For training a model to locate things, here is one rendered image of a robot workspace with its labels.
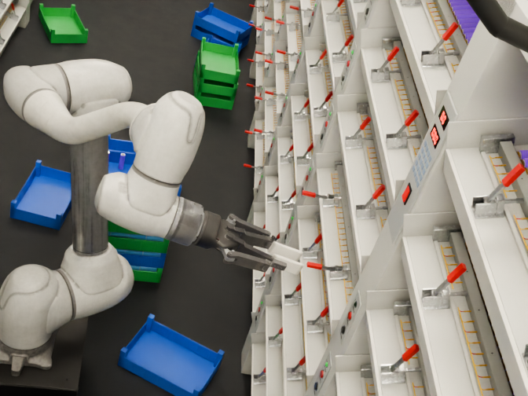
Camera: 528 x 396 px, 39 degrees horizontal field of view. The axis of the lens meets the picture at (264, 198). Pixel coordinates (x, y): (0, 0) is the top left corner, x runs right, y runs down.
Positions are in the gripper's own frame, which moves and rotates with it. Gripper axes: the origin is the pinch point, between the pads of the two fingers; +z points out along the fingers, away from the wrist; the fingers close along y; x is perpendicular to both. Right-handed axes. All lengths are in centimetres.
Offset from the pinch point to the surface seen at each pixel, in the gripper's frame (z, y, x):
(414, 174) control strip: 5.0, -12.7, -37.8
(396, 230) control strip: 7.3, -15.9, -27.7
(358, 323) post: 12.3, -17.9, -5.7
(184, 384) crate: 15, 43, 104
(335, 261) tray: 17.6, 14.2, 7.5
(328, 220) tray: 16.8, 29.3, 7.9
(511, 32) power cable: -12, -41, -74
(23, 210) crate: -55, 109, 113
